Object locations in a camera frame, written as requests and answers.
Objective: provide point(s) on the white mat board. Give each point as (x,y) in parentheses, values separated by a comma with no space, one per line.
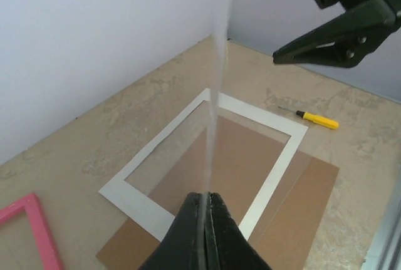
(154,218)

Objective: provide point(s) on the yellow screwdriver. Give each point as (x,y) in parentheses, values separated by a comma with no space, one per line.
(317,119)

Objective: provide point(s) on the brown backing board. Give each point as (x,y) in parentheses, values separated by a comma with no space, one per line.
(285,245)

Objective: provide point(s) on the clear glass pane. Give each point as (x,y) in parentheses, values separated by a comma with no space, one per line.
(252,166)

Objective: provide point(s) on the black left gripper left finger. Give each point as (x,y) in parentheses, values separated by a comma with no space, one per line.
(181,247)

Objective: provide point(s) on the pink picture frame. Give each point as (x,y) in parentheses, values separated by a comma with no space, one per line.
(31,206)

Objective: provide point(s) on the cat photo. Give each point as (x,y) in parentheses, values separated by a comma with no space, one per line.
(221,14)

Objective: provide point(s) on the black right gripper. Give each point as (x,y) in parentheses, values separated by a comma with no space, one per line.
(345,40)

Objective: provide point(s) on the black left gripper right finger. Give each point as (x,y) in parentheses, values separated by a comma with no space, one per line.
(226,247)

